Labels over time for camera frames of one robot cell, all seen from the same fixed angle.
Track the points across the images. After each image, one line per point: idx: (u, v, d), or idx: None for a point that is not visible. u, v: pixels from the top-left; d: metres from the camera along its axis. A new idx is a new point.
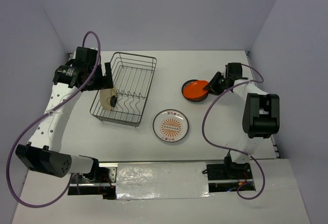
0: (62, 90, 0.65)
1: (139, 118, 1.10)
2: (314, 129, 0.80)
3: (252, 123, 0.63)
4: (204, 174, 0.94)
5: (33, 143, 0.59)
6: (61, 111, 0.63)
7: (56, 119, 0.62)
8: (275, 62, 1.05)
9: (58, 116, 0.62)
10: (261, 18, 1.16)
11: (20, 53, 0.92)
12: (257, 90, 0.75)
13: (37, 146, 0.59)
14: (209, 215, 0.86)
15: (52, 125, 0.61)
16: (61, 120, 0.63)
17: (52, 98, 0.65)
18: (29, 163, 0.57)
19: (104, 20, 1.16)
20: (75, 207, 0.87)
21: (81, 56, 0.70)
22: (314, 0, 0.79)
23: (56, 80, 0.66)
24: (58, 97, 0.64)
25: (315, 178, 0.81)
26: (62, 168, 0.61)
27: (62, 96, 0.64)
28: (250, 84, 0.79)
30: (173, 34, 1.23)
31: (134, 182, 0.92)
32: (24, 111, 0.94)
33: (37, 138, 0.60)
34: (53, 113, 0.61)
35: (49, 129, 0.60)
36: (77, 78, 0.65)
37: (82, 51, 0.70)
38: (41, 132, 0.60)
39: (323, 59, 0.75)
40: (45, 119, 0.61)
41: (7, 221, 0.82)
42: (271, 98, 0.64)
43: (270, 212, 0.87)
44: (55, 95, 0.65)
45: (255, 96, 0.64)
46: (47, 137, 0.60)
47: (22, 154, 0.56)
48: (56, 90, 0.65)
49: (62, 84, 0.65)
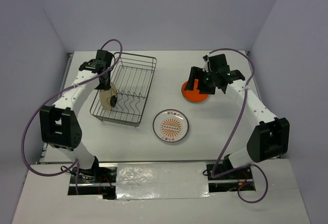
0: (86, 74, 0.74)
1: (138, 118, 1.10)
2: (313, 128, 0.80)
3: (261, 157, 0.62)
4: (204, 174, 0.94)
5: (57, 104, 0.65)
6: (84, 87, 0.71)
7: (80, 91, 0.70)
8: (275, 61, 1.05)
9: (81, 89, 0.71)
10: (260, 18, 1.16)
11: (20, 53, 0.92)
12: (262, 108, 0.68)
13: (60, 106, 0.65)
14: (209, 215, 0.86)
15: (76, 95, 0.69)
16: (82, 94, 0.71)
17: (77, 78, 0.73)
18: (47, 125, 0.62)
19: (104, 20, 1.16)
20: (75, 207, 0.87)
21: (101, 56, 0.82)
22: (313, 1, 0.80)
23: (81, 67, 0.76)
24: (82, 78, 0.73)
25: (316, 178, 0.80)
26: (74, 138, 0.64)
27: (86, 77, 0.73)
28: (251, 100, 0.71)
30: (173, 34, 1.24)
31: (134, 182, 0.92)
32: (25, 112, 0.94)
33: (60, 102, 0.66)
34: (77, 86, 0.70)
35: (73, 97, 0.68)
36: (98, 68, 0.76)
37: (102, 52, 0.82)
38: (65, 98, 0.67)
39: (322, 59, 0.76)
40: (70, 90, 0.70)
41: (7, 220, 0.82)
42: (281, 125, 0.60)
43: (270, 212, 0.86)
44: (80, 76, 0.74)
45: (265, 129, 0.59)
46: (70, 102, 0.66)
47: (44, 112, 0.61)
48: (81, 74, 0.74)
49: (86, 71, 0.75)
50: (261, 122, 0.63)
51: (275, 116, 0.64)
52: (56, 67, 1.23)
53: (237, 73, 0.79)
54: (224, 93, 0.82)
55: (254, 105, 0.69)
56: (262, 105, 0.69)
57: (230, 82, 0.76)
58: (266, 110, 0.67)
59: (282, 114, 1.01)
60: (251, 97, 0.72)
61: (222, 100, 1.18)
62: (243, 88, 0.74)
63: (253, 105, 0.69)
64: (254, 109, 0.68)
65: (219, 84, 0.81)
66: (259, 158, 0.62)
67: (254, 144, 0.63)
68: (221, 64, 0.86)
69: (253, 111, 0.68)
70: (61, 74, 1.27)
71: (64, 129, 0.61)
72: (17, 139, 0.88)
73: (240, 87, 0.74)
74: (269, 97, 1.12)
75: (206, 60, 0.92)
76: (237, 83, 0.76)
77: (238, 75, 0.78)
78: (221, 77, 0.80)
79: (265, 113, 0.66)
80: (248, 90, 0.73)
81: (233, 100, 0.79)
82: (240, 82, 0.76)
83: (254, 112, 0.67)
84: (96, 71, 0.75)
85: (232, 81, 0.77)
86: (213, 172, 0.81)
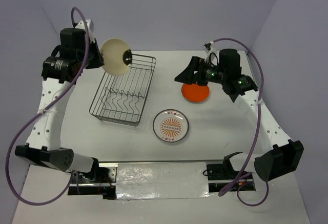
0: (52, 86, 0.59)
1: (138, 118, 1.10)
2: (313, 129, 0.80)
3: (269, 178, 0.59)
4: (204, 174, 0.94)
5: (31, 144, 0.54)
6: (55, 109, 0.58)
7: (51, 118, 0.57)
8: (275, 61, 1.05)
9: (53, 115, 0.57)
10: (261, 18, 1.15)
11: (20, 53, 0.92)
12: (275, 128, 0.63)
13: (36, 147, 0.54)
14: (210, 215, 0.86)
15: (48, 125, 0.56)
16: (56, 118, 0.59)
17: (43, 96, 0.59)
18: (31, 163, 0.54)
19: (104, 20, 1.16)
20: (76, 208, 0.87)
21: (67, 42, 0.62)
22: (313, 2, 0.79)
23: (45, 74, 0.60)
24: (49, 94, 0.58)
25: (316, 179, 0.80)
26: (64, 162, 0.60)
27: (53, 92, 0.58)
28: (265, 117, 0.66)
30: (172, 34, 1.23)
31: (134, 182, 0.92)
32: (24, 112, 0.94)
33: (34, 139, 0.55)
34: (46, 112, 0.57)
35: (45, 129, 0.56)
36: (65, 73, 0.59)
37: (67, 36, 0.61)
38: (37, 133, 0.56)
39: (322, 60, 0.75)
40: (40, 119, 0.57)
41: (7, 220, 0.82)
42: (295, 150, 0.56)
43: (270, 213, 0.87)
44: (46, 92, 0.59)
45: (278, 155, 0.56)
46: (44, 138, 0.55)
47: (22, 155, 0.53)
48: (46, 87, 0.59)
49: (52, 79, 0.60)
50: (274, 146, 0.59)
51: (290, 139, 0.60)
52: None
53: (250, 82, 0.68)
54: (232, 101, 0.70)
55: (268, 124, 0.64)
56: (275, 123, 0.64)
57: (242, 94, 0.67)
58: (280, 130, 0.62)
59: (282, 114, 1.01)
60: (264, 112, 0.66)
61: (222, 100, 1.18)
62: (256, 101, 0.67)
63: (266, 124, 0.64)
64: (267, 129, 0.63)
65: (228, 92, 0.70)
66: (267, 179, 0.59)
67: (262, 164, 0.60)
68: (234, 66, 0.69)
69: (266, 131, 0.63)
70: None
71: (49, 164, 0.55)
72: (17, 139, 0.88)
73: (252, 101, 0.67)
74: (269, 97, 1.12)
75: (209, 49, 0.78)
76: (249, 96, 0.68)
77: (250, 83, 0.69)
78: (231, 84, 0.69)
79: (278, 135, 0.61)
80: (262, 104, 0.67)
81: (244, 110, 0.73)
82: (253, 93, 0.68)
83: (267, 133, 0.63)
84: (63, 78, 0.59)
85: (243, 91, 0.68)
86: (221, 192, 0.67)
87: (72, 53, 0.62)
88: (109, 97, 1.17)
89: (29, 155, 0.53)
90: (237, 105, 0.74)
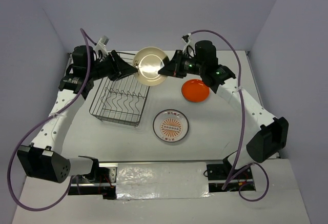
0: (67, 95, 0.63)
1: (138, 118, 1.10)
2: (313, 129, 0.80)
3: (264, 159, 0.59)
4: (204, 175, 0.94)
5: (36, 144, 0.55)
6: (65, 114, 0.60)
7: (60, 121, 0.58)
8: (275, 61, 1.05)
9: (62, 119, 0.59)
10: (261, 18, 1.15)
11: (20, 53, 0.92)
12: (259, 109, 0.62)
13: (40, 146, 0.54)
14: (209, 215, 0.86)
15: (56, 127, 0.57)
16: (65, 123, 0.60)
17: (56, 103, 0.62)
18: (29, 166, 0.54)
19: (104, 20, 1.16)
20: (76, 208, 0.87)
21: (78, 61, 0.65)
22: (313, 1, 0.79)
23: (62, 87, 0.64)
24: (63, 101, 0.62)
25: (316, 178, 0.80)
26: (61, 174, 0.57)
27: (66, 100, 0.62)
28: (247, 100, 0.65)
30: (172, 34, 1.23)
31: (134, 182, 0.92)
32: (24, 112, 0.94)
33: (39, 139, 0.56)
34: (57, 115, 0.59)
35: (53, 130, 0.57)
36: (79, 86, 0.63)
37: (77, 56, 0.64)
38: (44, 133, 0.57)
39: (322, 59, 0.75)
40: (49, 122, 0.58)
41: (8, 220, 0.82)
42: (282, 127, 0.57)
43: (270, 213, 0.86)
44: (60, 99, 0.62)
45: (267, 134, 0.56)
46: (50, 138, 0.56)
47: (23, 155, 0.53)
48: (61, 96, 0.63)
49: (67, 90, 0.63)
50: (262, 126, 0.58)
51: (274, 116, 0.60)
52: (57, 67, 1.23)
53: (227, 72, 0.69)
54: (215, 93, 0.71)
55: (251, 107, 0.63)
56: (258, 104, 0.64)
57: (222, 83, 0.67)
58: (265, 111, 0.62)
59: (282, 114, 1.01)
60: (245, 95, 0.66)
61: (222, 100, 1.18)
62: (237, 87, 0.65)
63: (250, 107, 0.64)
64: (252, 112, 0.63)
65: (208, 84, 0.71)
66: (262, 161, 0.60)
67: (254, 148, 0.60)
68: (210, 57, 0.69)
69: (251, 114, 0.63)
70: (61, 74, 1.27)
71: (47, 168, 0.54)
72: (17, 139, 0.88)
73: (233, 87, 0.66)
74: (269, 97, 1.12)
75: (187, 41, 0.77)
76: (229, 84, 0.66)
77: (228, 73, 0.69)
78: (210, 77, 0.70)
79: (263, 115, 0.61)
80: (243, 89, 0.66)
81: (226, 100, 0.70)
82: (232, 80, 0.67)
83: (253, 115, 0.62)
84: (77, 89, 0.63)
85: (223, 81, 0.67)
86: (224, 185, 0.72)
87: (85, 70, 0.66)
88: (109, 97, 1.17)
89: (31, 155, 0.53)
90: (220, 96, 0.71)
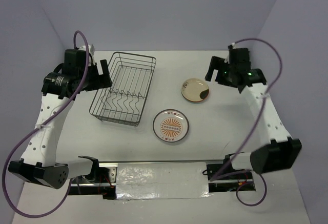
0: (52, 101, 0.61)
1: (138, 118, 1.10)
2: (313, 128, 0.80)
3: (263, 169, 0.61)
4: (204, 174, 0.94)
5: (25, 160, 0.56)
6: (52, 124, 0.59)
7: (48, 133, 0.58)
8: (275, 61, 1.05)
9: (50, 130, 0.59)
10: (261, 19, 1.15)
11: (20, 53, 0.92)
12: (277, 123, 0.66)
13: (31, 162, 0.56)
14: (209, 215, 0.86)
15: (44, 140, 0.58)
16: (53, 134, 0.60)
17: (41, 110, 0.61)
18: (24, 179, 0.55)
19: (105, 21, 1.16)
20: (75, 208, 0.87)
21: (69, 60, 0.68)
22: (313, 1, 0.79)
23: (45, 90, 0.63)
24: (48, 109, 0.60)
25: (315, 178, 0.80)
26: (59, 180, 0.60)
27: (52, 107, 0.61)
28: (268, 107, 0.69)
30: (173, 34, 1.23)
31: (134, 182, 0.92)
32: (24, 112, 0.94)
33: (29, 155, 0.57)
34: (43, 127, 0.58)
35: (41, 145, 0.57)
36: (64, 92, 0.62)
37: (71, 54, 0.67)
38: (33, 148, 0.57)
39: (322, 59, 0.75)
40: (37, 134, 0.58)
41: (7, 220, 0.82)
42: (292, 145, 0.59)
43: (269, 213, 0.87)
44: (44, 107, 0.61)
45: (275, 149, 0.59)
46: (40, 153, 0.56)
47: (15, 171, 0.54)
48: (45, 102, 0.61)
49: (52, 95, 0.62)
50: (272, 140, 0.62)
51: (288, 136, 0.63)
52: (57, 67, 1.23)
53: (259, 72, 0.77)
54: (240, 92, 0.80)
55: (271, 120, 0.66)
56: (277, 116, 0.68)
57: (250, 84, 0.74)
58: (281, 126, 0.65)
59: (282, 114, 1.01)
60: (268, 105, 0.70)
61: (222, 99, 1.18)
62: (262, 95, 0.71)
63: (270, 118, 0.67)
64: (269, 123, 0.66)
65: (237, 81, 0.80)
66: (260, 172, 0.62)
67: (259, 158, 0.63)
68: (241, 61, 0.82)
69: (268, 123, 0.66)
70: None
71: (42, 182, 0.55)
72: (16, 139, 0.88)
73: (259, 94, 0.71)
74: None
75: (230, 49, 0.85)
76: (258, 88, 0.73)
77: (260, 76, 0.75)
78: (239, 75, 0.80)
79: (279, 130, 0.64)
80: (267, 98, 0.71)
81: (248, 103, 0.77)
82: (261, 86, 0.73)
83: (268, 126, 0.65)
84: (62, 94, 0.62)
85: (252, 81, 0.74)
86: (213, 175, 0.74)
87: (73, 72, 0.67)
88: (109, 97, 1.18)
89: (22, 170, 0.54)
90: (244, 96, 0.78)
